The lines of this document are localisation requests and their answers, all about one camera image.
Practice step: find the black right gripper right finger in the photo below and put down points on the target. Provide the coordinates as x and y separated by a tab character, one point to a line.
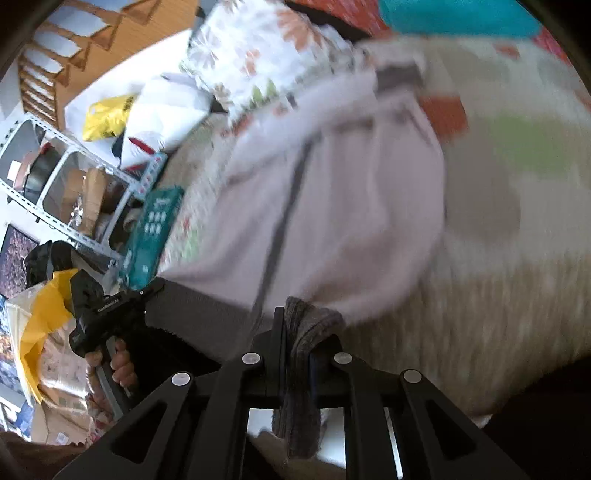
401	426

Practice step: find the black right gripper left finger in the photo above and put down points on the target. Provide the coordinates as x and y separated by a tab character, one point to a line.
195	427

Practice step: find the light pink sweatshirt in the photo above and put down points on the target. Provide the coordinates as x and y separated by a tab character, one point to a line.
331	206

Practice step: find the person's left hand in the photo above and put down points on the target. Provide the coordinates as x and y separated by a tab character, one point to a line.
123	369

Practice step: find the yellow cloth bag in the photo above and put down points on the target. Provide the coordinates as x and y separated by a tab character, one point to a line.
32	315

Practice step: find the teal cardboard box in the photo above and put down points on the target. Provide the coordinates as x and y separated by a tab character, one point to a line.
148	237

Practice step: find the metal storage shelf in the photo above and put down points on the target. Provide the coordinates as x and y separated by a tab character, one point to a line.
28	135

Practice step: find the light blue dotted box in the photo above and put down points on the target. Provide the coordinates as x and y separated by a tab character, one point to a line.
151	173

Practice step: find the heart patterned bed quilt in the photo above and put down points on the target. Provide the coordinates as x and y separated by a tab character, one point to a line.
505	297

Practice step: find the yellow plastic bag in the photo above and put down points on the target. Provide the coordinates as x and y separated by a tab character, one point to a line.
107	118

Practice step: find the white plastic bag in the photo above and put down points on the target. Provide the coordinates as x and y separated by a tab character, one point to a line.
164	113

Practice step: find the wooden staircase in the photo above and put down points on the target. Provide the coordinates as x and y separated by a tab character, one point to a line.
81	40

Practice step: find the floral white pillow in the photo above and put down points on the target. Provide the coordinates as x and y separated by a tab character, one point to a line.
249	53

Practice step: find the red patterned blanket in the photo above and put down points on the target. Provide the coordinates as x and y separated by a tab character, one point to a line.
357	20

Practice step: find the teal folded cloth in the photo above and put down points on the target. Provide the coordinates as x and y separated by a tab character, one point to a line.
497	18

